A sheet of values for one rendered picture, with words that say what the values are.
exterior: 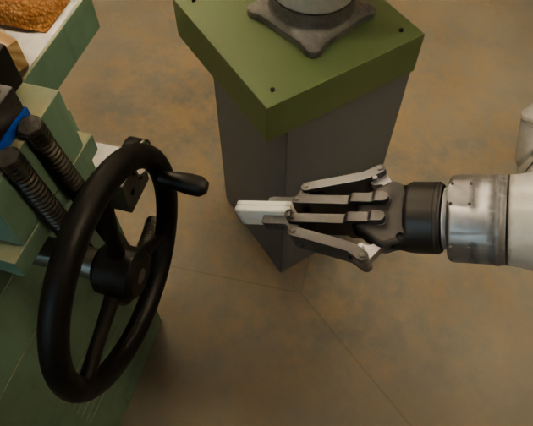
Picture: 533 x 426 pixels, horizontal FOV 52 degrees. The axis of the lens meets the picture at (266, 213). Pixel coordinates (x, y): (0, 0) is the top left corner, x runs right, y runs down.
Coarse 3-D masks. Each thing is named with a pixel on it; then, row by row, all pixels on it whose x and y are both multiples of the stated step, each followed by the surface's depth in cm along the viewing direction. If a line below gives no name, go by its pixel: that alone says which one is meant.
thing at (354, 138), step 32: (224, 96) 123; (384, 96) 112; (224, 128) 134; (320, 128) 107; (352, 128) 114; (384, 128) 122; (224, 160) 147; (256, 160) 124; (288, 160) 109; (320, 160) 116; (352, 160) 124; (384, 160) 134; (256, 192) 135; (288, 192) 119; (288, 256) 145
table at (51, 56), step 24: (72, 0) 73; (72, 24) 72; (96, 24) 78; (24, 48) 67; (48, 48) 68; (72, 48) 73; (24, 72) 65; (48, 72) 69; (0, 240) 56; (0, 264) 56; (24, 264) 56
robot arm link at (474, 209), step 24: (456, 192) 52; (480, 192) 51; (504, 192) 50; (456, 216) 51; (480, 216) 50; (504, 216) 49; (456, 240) 52; (480, 240) 51; (504, 240) 50; (504, 264) 52
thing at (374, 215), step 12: (288, 216) 61; (300, 216) 61; (312, 216) 60; (324, 216) 60; (336, 216) 59; (348, 216) 58; (360, 216) 57; (372, 216) 57; (384, 216) 56; (312, 228) 61; (324, 228) 60; (336, 228) 59; (348, 228) 59
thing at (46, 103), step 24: (24, 96) 55; (48, 96) 55; (48, 120) 55; (72, 120) 59; (24, 144) 52; (72, 144) 60; (0, 192) 50; (0, 216) 51; (24, 216) 54; (24, 240) 55
